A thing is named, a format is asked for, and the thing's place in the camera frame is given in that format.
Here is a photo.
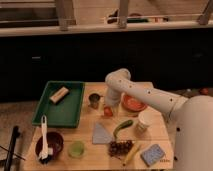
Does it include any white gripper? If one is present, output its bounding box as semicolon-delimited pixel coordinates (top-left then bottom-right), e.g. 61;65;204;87
105;87;122;117

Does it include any red apple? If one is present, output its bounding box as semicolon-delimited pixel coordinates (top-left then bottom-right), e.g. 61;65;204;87
104;106;113;117

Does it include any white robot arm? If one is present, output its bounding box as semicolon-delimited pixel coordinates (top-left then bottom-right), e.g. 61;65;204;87
105;68;213;171

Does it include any metal measuring cup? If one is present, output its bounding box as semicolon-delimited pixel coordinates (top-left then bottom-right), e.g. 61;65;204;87
89;93;103;109

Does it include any white plastic cup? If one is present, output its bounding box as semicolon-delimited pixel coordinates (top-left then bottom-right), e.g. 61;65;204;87
137;112;152;132

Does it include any green plastic cup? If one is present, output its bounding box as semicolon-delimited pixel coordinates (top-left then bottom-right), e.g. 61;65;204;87
68;141;85;158

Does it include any orange bowl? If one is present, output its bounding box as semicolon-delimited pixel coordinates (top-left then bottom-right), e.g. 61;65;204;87
122;94;147;112

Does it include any green chili pepper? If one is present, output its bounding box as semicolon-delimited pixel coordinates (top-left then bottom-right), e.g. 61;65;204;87
113;120;134;140

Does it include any grey triangular cloth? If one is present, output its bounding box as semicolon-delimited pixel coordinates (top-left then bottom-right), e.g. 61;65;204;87
92;123;113;144

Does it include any dark red grapes bunch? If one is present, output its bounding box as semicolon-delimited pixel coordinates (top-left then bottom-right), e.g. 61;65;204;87
108;140;133;156

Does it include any yellow banana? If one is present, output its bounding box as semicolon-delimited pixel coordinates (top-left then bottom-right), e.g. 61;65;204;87
122;142;141;166

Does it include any green plastic tray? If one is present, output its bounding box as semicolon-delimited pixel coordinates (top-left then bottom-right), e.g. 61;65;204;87
32;81;85;128

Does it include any tan rectangular block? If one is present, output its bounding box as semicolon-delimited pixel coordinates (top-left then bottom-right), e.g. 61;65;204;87
50;87;69;104

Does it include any blue sponge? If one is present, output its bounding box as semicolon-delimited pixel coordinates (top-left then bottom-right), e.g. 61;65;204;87
140;144;165;167

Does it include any dark red bowl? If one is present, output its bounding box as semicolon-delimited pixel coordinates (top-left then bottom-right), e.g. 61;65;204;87
35;132;64;159

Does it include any white dish brush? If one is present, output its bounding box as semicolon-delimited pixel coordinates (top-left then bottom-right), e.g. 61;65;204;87
39;115;53;164

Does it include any black tripod stand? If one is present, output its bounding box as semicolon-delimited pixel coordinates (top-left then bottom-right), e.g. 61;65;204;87
0;126;23;171

